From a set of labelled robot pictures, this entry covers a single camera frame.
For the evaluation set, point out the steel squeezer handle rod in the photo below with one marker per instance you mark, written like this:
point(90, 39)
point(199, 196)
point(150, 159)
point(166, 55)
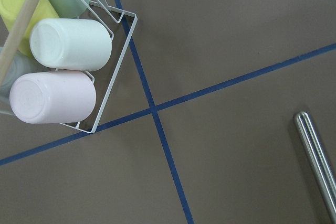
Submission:
point(318, 159)

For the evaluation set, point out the white mint plastic cup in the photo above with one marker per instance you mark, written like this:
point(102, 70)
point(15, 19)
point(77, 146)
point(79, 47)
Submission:
point(72, 44)

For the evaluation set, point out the pink plastic cup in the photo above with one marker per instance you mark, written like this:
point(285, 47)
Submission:
point(62, 96)

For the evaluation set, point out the grey plastic cup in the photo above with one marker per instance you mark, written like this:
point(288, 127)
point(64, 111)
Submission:
point(20, 65)

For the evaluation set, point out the yellow plastic cup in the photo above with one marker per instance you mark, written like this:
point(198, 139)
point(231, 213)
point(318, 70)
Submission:
point(10, 10)

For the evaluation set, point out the white wire cup rack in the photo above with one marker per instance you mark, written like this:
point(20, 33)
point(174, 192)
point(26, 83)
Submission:
point(104, 78)

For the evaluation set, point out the wooden rack handle rod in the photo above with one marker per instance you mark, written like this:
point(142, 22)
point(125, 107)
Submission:
point(16, 34)

